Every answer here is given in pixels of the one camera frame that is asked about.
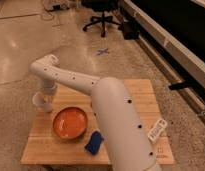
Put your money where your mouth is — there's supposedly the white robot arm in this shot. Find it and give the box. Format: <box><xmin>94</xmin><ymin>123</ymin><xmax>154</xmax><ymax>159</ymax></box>
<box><xmin>30</xmin><ymin>54</ymin><xmax>162</xmax><ymax>171</ymax></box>

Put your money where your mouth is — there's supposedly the orange ceramic bowl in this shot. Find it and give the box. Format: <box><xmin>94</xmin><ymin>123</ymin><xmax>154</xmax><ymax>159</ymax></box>
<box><xmin>53</xmin><ymin>107</ymin><xmax>88</xmax><ymax>140</ymax></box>

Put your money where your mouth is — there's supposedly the blue sponge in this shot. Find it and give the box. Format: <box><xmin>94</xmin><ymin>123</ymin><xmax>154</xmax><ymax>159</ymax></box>
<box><xmin>85</xmin><ymin>131</ymin><xmax>104</xmax><ymax>155</ymax></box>

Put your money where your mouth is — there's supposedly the black box on floor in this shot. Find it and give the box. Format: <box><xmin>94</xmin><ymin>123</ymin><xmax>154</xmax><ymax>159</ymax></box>
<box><xmin>122</xmin><ymin>22</ymin><xmax>139</xmax><ymax>40</ymax></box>

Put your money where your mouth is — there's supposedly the wooden table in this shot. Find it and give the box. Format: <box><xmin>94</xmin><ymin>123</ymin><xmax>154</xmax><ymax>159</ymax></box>
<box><xmin>21</xmin><ymin>79</ymin><xmax>174</xmax><ymax>166</ymax></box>

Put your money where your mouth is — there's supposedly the white plastic bottle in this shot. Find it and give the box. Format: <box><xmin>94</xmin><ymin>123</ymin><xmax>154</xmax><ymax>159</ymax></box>
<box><xmin>148</xmin><ymin>118</ymin><xmax>168</xmax><ymax>143</ymax></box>

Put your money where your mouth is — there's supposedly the black office chair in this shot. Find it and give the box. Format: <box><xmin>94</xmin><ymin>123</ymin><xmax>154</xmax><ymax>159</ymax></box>
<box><xmin>81</xmin><ymin>0</ymin><xmax>121</xmax><ymax>37</ymax></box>

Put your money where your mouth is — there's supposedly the long workbench edge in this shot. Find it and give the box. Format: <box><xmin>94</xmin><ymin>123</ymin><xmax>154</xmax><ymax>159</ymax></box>
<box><xmin>121</xmin><ymin>0</ymin><xmax>205</xmax><ymax>89</ymax></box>

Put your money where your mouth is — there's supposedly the white device on floor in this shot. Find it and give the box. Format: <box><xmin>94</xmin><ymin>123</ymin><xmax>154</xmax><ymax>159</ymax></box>
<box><xmin>42</xmin><ymin>0</ymin><xmax>69</xmax><ymax>11</ymax></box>

